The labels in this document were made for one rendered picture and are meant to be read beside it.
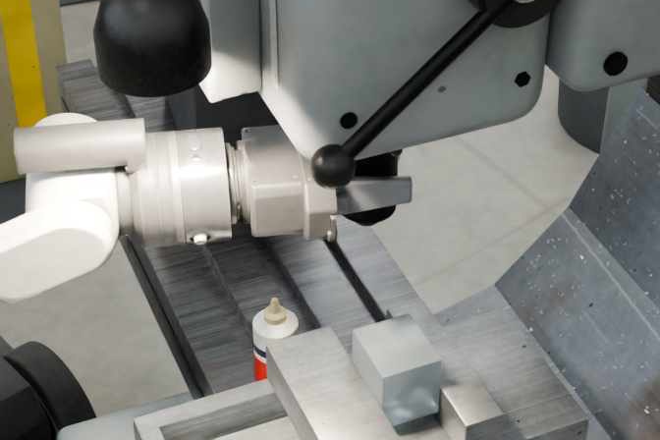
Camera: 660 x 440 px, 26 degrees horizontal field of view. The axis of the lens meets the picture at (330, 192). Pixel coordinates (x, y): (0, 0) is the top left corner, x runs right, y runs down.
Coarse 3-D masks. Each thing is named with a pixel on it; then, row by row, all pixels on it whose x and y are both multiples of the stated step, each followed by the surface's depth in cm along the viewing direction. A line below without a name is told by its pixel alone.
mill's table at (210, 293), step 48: (96, 96) 168; (240, 240) 147; (288, 240) 147; (144, 288) 151; (192, 288) 142; (240, 288) 142; (288, 288) 144; (336, 288) 142; (384, 288) 142; (192, 336) 136; (240, 336) 138; (192, 384) 138; (240, 384) 131
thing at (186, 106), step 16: (176, 96) 158; (192, 96) 145; (240, 96) 146; (256, 96) 146; (176, 112) 161; (192, 112) 147; (208, 112) 146; (224, 112) 146; (240, 112) 147; (256, 112) 147; (192, 128) 149; (224, 128) 147; (240, 128) 148
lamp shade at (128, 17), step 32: (128, 0) 85; (160, 0) 85; (192, 0) 87; (96, 32) 87; (128, 32) 85; (160, 32) 85; (192, 32) 86; (96, 64) 89; (128, 64) 86; (160, 64) 86; (192, 64) 87; (160, 96) 87
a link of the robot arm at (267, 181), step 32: (256, 128) 112; (192, 160) 106; (224, 160) 106; (256, 160) 108; (288, 160) 109; (192, 192) 106; (224, 192) 106; (256, 192) 106; (288, 192) 106; (320, 192) 106; (192, 224) 107; (224, 224) 107; (256, 224) 108; (288, 224) 108; (320, 224) 106
